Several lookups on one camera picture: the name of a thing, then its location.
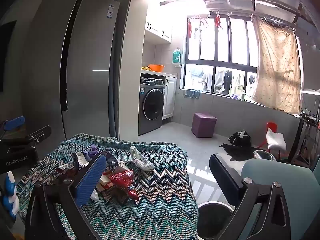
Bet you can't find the beige patterned hanging sheet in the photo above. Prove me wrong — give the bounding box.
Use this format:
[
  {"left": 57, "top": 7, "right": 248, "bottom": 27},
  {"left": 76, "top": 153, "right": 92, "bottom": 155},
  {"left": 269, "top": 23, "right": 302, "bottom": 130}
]
[{"left": 251, "top": 17, "right": 302, "bottom": 114}]

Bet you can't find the red snack wrapper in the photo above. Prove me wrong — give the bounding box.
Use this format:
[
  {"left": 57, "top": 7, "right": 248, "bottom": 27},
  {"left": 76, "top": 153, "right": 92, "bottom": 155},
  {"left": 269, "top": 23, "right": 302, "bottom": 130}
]
[{"left": 109, "top": 169, "right": 139, "bottom": 200}]

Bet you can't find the white patterned wrapper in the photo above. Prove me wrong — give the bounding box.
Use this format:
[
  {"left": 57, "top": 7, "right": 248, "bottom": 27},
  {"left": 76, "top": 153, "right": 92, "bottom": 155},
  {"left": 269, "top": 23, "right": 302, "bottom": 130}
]
[{"left": 130, "top": 145, "right": 155, "bottom": 172}]

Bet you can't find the white upper cabinet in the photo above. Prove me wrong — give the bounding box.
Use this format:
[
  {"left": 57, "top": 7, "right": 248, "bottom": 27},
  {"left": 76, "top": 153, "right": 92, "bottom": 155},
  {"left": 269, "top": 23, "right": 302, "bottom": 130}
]
[{"left": 144, "top": 2, "right": 173, "bottom": 43}]

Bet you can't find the blue cloth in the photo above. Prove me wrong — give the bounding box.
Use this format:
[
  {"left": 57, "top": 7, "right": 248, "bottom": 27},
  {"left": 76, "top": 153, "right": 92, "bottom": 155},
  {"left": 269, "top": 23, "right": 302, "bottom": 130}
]
[{"left": 183, "top": 89, "right": 201, "bottom": 99}]

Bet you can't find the black-framed window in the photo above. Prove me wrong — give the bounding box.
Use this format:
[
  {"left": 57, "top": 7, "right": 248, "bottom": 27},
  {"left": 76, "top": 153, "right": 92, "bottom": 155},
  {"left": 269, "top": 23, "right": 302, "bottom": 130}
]
[{"left": 182, "top": 15, "right": 259, "bottom": 103}]

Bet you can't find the zigzag patterned blanket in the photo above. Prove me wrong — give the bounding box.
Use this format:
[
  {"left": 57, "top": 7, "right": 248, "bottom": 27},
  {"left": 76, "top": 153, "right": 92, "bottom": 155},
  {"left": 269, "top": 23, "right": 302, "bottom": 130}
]
[{"left": 16, "top": 133, "right": 199, "bottom": 240}]

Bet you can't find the round clip hanger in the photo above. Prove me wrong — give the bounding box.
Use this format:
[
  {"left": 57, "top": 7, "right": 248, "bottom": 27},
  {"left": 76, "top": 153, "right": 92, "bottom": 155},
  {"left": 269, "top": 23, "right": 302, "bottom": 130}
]
[{"left": 187, "top": 16, "right": 209, "bottom": 43}]

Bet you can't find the black wall screen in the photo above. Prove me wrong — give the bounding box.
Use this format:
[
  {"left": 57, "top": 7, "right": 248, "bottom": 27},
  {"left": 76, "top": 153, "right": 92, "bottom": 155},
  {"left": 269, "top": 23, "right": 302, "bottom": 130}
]
[{"left": 0, "top": 20, "right": 17, "bottom": 93}]

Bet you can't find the purple cube ottoman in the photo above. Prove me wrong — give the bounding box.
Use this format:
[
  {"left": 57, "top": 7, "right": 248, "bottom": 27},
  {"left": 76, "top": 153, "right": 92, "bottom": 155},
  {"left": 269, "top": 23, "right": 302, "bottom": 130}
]
[{"left": 191, "top": 113, "right": 217, "bottom": 138}]

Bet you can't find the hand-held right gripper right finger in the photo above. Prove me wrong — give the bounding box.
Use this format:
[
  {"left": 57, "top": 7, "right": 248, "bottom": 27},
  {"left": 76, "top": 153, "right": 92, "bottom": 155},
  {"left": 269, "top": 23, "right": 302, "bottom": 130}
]
[{"left": 209, "top": 154, "right": 292, "bottom": 240}]

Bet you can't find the beige wrapper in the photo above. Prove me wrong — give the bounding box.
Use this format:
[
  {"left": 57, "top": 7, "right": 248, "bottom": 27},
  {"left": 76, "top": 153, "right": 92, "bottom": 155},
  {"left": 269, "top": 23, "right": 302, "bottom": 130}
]
[{"left": 98, "top": 172, "right": 113, "bottom": 193}]

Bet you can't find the grey double-door refrigerator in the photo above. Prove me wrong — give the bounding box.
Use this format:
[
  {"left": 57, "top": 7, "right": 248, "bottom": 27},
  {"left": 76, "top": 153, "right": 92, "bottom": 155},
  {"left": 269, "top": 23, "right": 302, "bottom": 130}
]
[{"left": 21, "top": 0, "right": 120, "bottom": 145}]

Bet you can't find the white lower cabinet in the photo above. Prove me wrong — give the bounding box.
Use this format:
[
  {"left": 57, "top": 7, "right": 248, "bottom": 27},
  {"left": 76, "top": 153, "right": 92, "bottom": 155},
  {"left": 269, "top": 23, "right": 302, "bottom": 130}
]
[{"left": 162, "top": 76, "right": 177, "bottom": 120}]

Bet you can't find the grey front-load washing machine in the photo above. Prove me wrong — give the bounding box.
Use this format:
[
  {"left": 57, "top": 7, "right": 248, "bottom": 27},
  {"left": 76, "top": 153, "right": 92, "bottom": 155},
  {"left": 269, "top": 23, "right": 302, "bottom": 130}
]
[{"left": 138, "top": 83, "right": 166, "bottom": 136}]

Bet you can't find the white and dark red wrapper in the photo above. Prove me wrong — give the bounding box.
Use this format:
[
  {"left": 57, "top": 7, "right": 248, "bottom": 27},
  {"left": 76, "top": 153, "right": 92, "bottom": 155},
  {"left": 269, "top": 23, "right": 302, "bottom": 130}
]
[{"left": 55, "top": 152, "right": 88, "bottom": 180}]

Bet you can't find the small bin with clear liner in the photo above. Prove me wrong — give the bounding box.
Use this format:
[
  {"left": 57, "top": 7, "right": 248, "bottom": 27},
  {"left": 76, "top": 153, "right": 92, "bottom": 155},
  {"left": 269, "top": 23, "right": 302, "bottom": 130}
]
[{"left": 253, "top": 150, "right": 277, "bottom": 162}]

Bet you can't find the red plastic chair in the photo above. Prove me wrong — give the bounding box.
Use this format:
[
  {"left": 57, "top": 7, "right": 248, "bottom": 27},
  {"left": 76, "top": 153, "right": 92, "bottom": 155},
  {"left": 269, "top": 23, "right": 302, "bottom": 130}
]
[{"left": 256, "top": 122, "right": 279, "bottom": 153}]

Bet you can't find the purple plastic bag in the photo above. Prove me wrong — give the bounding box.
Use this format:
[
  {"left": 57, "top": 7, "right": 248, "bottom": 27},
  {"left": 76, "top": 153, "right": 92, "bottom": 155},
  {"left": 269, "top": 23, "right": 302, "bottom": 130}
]
[{"left": 86, "top": 145, "right": 101, "bottom": 158}]

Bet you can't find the white cloth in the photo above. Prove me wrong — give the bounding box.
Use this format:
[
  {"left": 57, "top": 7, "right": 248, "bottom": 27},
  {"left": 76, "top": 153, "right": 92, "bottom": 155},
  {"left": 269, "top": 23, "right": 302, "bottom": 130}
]
[{"left": 266, "top": 128, "right": 287, "bottom": 152}]

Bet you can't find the metal rack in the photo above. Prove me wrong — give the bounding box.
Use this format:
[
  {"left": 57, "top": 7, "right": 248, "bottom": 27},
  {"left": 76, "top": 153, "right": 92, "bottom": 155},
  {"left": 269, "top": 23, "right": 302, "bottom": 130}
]
[{"left": 287, "top": 90, "right": 320, "bottom": 165}]

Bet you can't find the teal upholstered chair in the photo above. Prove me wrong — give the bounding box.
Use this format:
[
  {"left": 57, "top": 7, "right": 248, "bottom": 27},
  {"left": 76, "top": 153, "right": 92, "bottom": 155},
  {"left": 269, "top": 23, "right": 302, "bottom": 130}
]
[{"left": 241, "top": 159, "right": 320, "bottom": 240}]

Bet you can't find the black round trash bin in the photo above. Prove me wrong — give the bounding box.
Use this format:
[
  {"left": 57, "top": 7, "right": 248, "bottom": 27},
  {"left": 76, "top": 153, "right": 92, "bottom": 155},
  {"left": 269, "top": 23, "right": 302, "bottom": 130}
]
[{"left": 197, "top": 201, "right": 235, "bottom": 240}]

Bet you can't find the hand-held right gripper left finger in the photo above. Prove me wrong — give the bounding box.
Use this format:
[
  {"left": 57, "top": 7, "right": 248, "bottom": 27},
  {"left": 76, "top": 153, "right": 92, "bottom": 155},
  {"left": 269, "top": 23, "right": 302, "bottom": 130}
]
[{"left": 24, "top": 153, "right": 108, "bottom": 240}]

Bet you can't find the green and white hanging bag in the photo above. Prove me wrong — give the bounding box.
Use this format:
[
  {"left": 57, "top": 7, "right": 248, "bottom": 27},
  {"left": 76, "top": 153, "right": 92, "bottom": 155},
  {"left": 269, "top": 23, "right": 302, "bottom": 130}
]
[{"left": 172, "top": 48, "right": 181, "bottom": 68}]

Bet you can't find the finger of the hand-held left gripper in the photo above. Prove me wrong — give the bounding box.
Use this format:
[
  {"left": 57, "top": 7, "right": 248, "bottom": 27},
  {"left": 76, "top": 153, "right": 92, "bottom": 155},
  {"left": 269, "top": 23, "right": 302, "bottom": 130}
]
[
  {"left": 0, "top": 116, "right": 26, "bottom": 132},
  {"left": 15, "top": 125, "right": 52, "bottom": 143}
]

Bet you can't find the white cabinet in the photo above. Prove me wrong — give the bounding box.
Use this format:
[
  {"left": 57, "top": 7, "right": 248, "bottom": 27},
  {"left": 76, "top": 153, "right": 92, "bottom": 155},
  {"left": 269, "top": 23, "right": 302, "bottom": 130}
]
[
  {"left": 144, "top": 2, "right": 173, "bottom": 43},
  {"left": 162, "top": 76, "right": 177, "bottom": 120}
]

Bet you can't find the person's left hand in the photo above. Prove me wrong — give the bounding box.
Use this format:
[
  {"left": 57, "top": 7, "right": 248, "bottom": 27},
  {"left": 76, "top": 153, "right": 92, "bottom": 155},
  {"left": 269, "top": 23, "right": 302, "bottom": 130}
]
[{"left": 2, "top": 171, "right": 21, "bottom": 216}]

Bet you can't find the silver and black wrapper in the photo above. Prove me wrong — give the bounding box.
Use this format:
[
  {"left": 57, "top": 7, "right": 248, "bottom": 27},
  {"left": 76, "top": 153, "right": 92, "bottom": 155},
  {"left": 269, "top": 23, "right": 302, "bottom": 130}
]
[{"left": 104, "top": 151, "right": 118, "bottom": 167}]

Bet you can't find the black clothes pile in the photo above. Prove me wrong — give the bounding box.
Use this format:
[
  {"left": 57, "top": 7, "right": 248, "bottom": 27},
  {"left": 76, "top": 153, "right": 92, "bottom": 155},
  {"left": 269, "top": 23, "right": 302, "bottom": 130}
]
[{"left": 219, "top": 130, "right": 260, "bottom": 162}]

